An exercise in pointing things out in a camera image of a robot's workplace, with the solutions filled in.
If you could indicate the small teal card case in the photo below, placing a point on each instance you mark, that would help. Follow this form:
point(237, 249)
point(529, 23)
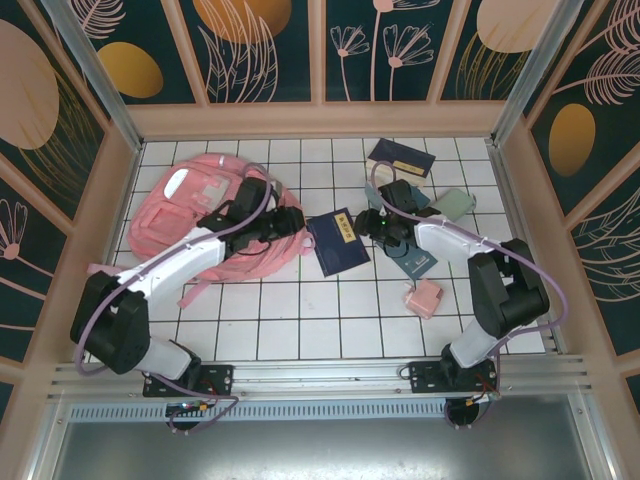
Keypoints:
point(421, 197)

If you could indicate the thick navy book cream pages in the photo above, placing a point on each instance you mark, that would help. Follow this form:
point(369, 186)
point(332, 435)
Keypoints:
point(405, 155)

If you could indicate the mint green pencil case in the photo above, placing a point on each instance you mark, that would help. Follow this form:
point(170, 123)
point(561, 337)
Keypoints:
point(455, 202)

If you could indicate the dark teal notebook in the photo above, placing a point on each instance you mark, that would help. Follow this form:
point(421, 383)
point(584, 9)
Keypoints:
point(415, 262)

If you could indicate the thin navy book yellow label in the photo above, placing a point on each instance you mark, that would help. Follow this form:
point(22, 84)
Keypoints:
point(340, 245)

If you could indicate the pink backpack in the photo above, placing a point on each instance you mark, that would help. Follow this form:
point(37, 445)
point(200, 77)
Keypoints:
point(170, 225)

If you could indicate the small pink box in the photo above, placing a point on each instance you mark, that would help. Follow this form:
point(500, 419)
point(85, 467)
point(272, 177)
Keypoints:
point(424, 297)

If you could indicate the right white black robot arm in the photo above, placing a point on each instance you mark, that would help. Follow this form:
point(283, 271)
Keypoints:
point(450, 240)

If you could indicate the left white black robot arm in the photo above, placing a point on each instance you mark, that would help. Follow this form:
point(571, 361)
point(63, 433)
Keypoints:
point(175, 260)

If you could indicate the yellow power connector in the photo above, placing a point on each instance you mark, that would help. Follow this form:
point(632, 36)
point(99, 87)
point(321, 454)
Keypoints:
point(472, 401)

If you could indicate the small green circuit board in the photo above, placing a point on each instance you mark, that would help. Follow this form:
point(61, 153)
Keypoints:
point(190, 407)

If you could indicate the grey metal sheet panel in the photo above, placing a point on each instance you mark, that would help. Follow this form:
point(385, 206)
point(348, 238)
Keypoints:
point(320, 450)

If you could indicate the aluminium side rail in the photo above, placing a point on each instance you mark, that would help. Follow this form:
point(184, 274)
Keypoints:
point(506, 185)

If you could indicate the aluminium corner post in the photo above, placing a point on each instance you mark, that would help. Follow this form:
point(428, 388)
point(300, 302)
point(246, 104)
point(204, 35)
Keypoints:
point(530, 70)
point(100, 85)

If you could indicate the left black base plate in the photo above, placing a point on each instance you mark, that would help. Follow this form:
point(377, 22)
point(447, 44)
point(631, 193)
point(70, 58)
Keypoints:
point(220, 375)

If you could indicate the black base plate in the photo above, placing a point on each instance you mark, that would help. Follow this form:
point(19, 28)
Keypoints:
point(425, 380)
point(220, 375)

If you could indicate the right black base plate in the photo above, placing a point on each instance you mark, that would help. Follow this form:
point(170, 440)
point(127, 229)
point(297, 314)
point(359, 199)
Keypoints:
point(425, 380)

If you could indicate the long aluminium mounting rail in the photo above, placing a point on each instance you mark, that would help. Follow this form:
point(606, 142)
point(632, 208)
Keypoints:
point(320, 377)

